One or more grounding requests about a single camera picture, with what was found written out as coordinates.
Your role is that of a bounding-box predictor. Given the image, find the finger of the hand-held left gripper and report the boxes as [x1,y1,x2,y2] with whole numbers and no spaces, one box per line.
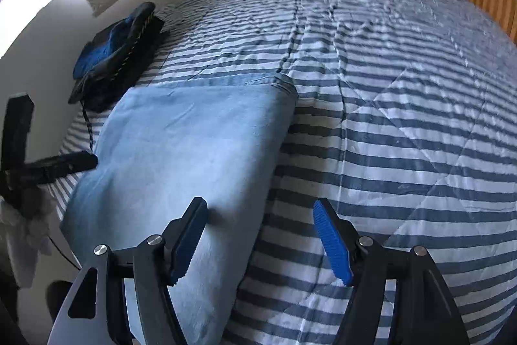
[0,93,35,184]
[24,150,99,184]

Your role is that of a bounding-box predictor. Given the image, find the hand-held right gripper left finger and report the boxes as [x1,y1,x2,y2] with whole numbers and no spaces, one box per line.
[46,197,208,345]

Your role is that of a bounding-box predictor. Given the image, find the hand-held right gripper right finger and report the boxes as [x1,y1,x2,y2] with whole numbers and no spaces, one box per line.
[313,197,471,345]

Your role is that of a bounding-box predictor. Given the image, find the light blue denim pants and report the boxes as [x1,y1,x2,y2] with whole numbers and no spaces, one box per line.
[60,72,299,345]

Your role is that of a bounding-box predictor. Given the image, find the person's left hand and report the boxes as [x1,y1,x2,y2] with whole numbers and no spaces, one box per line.
[0,199,55,261]

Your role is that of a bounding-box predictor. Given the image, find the dark folded clothes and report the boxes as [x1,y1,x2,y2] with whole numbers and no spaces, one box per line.
[68,2,165,112]

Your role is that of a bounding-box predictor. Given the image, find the blue white striped bed blanket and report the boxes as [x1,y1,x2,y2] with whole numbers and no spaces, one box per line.
[52,0,517,345]

